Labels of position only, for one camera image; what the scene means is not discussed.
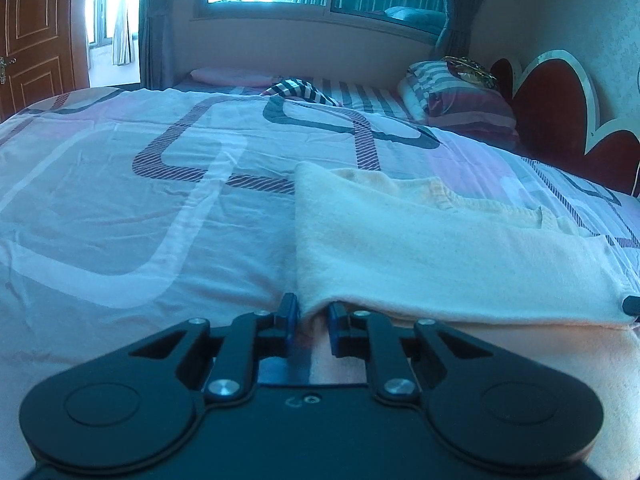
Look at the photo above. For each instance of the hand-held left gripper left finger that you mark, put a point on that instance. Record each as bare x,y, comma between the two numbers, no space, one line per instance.
288,317

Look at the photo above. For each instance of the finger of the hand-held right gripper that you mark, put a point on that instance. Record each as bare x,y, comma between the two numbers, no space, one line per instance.
632,305

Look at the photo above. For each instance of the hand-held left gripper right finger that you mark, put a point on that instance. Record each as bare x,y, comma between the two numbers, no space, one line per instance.
334,332

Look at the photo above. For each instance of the cream small garment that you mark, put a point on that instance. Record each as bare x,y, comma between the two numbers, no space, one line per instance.
425,250

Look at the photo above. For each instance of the patterned bed quilt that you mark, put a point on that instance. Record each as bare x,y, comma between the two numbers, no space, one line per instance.
125,185

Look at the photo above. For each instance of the red heart-shaped headboard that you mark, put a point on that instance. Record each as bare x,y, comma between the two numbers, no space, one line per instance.
550,105

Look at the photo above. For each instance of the striped cloth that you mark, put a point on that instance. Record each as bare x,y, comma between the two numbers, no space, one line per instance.
300,89

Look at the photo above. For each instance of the striped bed sheet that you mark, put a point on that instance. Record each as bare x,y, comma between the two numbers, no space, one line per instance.
370,97

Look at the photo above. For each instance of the pink pillow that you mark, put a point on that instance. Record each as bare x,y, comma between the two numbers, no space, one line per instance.
225,76

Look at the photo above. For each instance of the striped pillow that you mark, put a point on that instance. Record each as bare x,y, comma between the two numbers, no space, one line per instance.
465,110

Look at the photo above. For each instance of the gold patterned cloth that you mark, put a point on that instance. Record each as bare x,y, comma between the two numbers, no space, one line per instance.
472,72

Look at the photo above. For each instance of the teal curtain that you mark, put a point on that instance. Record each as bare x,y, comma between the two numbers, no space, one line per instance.
155,20
460,10

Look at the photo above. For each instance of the white sheer curtain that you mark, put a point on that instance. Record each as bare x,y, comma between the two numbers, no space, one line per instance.
125,20

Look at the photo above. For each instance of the wooden door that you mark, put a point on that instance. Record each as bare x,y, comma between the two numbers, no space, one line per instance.
40,35

